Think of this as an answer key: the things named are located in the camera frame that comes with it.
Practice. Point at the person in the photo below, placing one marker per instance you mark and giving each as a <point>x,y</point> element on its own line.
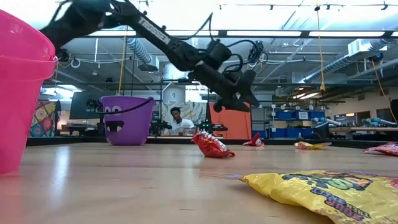
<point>180,124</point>

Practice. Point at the black aluminium table frame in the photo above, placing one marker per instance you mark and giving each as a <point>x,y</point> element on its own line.
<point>77,141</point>

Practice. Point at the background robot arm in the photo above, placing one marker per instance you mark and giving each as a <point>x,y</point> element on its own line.
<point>214,126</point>
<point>158,126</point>

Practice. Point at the wooden work table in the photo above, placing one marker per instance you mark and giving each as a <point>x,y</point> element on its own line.
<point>360,129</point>

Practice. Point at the black monitor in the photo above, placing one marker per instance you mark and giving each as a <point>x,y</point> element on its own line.
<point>82,107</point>

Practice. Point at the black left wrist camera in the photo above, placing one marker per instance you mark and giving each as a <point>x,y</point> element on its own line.
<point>217,53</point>

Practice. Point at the yellow Sour Patch candy pack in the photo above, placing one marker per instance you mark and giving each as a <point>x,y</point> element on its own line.
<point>311,145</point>
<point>326,193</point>

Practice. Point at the long silver ceiling duct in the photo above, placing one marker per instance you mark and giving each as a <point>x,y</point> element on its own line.
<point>335,65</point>

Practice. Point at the purple halloween bucket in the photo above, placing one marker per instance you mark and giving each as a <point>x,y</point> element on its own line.
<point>127,127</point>

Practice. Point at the colourful mural panel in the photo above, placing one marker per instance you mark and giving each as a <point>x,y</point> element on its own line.
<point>43,119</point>

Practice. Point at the white ceiling unit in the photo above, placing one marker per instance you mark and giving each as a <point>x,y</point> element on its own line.
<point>362,46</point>

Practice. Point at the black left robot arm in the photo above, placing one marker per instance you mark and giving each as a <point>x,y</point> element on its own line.
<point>155,34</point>

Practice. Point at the shelf with blue bins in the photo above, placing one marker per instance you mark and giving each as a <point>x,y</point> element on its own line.
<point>295,124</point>

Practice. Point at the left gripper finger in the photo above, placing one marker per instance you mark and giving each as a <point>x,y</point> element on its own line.
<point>218,106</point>
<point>250,88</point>

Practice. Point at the pink halloween bucket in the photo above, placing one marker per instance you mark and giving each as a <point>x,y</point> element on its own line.
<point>18,109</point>

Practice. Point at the black overhead light beam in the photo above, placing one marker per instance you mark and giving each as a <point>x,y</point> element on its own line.
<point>304,33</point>

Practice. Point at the orange partition panel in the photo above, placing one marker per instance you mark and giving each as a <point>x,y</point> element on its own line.
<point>236,126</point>

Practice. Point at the red Skittles candy pack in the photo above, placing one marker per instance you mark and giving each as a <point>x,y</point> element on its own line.
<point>384,148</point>
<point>211,147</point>
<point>254,142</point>

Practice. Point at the silver flexible duct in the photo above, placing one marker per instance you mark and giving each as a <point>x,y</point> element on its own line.
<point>138,49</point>

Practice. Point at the white cylinder tank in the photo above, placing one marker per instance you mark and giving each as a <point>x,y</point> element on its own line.
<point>172,73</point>

